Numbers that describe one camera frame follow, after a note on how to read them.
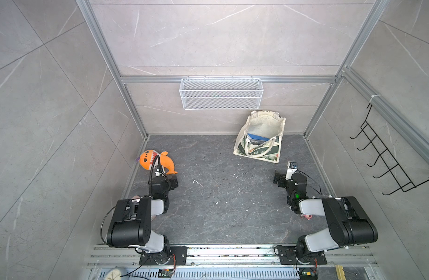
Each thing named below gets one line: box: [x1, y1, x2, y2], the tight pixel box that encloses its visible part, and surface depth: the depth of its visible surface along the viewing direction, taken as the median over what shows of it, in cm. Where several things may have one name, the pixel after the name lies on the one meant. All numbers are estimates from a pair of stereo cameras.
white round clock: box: [105, 269, 122, 280], surface depth 67 cm
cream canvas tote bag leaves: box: [233, 109, 287, 164], surface depth 103 cm
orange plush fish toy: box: [139, 149, 178, 175], surface depth 102 cm
